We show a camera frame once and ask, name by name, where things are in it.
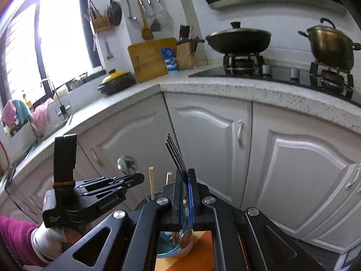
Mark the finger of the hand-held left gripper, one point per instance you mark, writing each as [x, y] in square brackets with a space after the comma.
[135, 180]
[98, 181]

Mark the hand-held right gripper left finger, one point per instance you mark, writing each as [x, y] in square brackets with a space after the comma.
[177, 197]

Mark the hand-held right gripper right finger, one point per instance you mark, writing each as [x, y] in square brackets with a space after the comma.
[190, 197]

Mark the wooden spatula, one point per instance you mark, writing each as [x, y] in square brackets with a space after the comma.
[146, 32]
[151, 180]

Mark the metal spoon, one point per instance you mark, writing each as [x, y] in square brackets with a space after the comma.
[127, 165]
[186, 240]

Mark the wooden stick utensil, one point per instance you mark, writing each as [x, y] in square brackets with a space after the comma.
[169, 179]

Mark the teal glass cup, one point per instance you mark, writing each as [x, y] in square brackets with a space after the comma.
[166, 248]

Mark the person's left forearm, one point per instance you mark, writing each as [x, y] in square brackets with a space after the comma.
[14, 240]

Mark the person's left hand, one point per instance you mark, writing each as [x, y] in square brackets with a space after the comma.
[48, 242]

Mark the white cabinet door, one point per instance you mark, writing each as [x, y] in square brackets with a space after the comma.
[28, 183]
[296, 175]
[208, 146]
[132, 135]

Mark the pink cloth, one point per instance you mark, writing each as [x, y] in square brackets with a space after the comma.
[42, 115]
[8, 114]

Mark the steel kitchen faucet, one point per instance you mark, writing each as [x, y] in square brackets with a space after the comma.
[60, 108]

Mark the orange yellow felt mat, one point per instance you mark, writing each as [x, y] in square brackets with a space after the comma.
[200, 257]

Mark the teal cloth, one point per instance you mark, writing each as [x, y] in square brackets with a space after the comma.
[24, 110]

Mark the black pot yellow lid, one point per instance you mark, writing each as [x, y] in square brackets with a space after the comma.
[118, 82]

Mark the metal peeler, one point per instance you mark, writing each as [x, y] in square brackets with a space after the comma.
[109, 55]

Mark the wooden cutting board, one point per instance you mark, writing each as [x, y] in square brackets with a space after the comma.
[146, 62]

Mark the blue white packet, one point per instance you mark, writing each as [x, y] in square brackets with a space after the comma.
[170, 60]

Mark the speckled stone countertop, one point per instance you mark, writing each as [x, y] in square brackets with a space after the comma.
[253, 90]

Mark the kitchen window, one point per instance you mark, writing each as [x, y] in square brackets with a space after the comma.
[56, 34]

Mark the wooden knife block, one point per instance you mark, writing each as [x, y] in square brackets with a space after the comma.
[186, 56]

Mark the bamboo utensil holder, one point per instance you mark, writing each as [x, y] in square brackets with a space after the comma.
[100, 24]

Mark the hanging wooden spatula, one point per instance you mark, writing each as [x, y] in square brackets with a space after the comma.
[146, 32]

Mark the black gas stove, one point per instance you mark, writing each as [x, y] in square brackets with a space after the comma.
[282, 74]

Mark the hanging metal turner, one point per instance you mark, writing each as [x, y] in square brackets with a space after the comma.
[155, 26]

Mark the small black frying pan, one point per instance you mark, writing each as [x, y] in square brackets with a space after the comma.
[114, 12]

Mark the hanging metal ladle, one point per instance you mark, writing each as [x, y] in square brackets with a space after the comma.
[130, 17]

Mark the black wok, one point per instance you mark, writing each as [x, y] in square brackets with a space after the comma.
[239, 41]

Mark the bronze cooking pot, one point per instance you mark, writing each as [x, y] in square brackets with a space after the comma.
[330, 45]

